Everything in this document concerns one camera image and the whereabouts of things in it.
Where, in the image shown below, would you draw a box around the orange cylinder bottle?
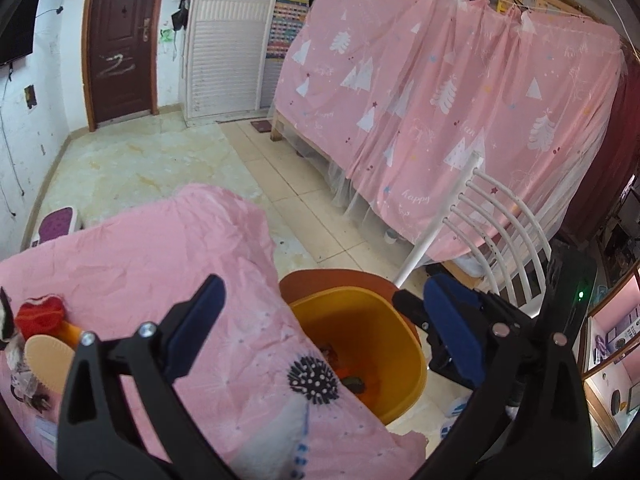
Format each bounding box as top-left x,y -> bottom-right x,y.
60,321 -> 85,350

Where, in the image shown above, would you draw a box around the dark red curtain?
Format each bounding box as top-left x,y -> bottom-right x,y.
560,75 -> 640,246

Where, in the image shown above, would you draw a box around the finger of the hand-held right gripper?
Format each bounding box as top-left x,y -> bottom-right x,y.
392,289 -> 434,333
427,332 -> 476,393

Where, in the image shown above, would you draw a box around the purple white step stool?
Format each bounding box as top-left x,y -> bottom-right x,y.
31,206 -> 83,248

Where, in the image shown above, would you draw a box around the white louvered cabinet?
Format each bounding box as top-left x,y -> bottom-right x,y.
182,0 -> 281,121

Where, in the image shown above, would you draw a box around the dark brown door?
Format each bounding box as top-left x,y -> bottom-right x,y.
82,0 -> 161,133

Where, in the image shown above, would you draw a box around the beige round comb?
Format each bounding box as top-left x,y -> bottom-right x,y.
24,335 -> 77,395

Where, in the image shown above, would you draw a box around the white metal chair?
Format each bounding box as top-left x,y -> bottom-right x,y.
392,152 -> 553,318

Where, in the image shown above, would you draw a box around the pink tablecloth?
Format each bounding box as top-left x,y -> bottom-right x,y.
0,184 -> 428,480

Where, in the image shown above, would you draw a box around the black wall television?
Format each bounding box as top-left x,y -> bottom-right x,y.
0,0 -> 42,67

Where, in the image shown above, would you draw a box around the pink tree print curtain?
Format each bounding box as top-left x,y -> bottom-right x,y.
272,0 -> 626,261

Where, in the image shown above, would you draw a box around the white black object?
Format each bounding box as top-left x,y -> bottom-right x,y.
0,287 -> 16,352

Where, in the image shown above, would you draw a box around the blue white slippers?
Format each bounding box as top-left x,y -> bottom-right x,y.
439,394 -> 471,438

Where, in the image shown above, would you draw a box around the red knitted item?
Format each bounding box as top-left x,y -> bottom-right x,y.
15,297 -> 66,336

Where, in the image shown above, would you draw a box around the wooden shelf unit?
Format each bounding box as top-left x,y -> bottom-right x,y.
582,260 -> 640,448

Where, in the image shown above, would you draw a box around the colourful chart poster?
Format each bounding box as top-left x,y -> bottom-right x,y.
265,2 -> 307,61

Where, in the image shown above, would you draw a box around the orange plastic bin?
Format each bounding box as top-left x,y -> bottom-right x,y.
289,286 -> 428,426

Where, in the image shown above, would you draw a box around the clear crumpled plastic wrapper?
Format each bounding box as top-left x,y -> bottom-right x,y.
7,345 -> 53,413

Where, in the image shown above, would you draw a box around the dark orange plastic object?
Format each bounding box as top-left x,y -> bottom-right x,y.
278,269 -> 418,341

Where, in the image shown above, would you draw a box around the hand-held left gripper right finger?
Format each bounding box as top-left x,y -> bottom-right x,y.
415,275 -> 596,480

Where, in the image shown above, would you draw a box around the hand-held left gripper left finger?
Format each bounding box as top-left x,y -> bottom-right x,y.
56,274 -> 227,480

